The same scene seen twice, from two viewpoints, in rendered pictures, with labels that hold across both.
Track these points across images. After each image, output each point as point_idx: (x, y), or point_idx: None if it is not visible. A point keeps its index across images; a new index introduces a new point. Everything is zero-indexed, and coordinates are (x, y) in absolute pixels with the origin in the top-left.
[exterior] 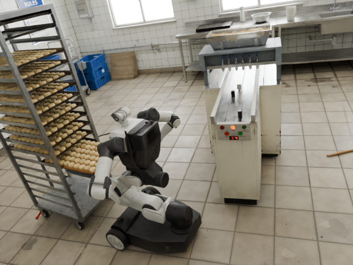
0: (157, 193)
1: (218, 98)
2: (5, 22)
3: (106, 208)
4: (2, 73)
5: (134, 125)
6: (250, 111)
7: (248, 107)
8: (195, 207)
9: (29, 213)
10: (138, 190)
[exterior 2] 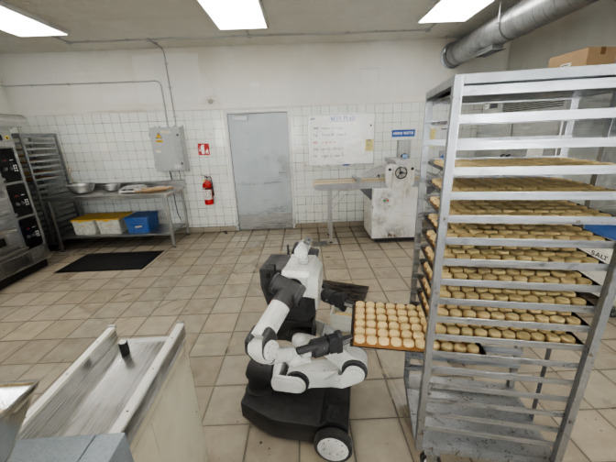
0: (317, 434)
1: (141, 386)
2: (435, 102)
3: (412, 434)
4: (519, 180)
5: (288, 262)
6: (92, 371)
7: (83, 388)
8: (258, 461)
9: (530, 402)
10: (324, 371)
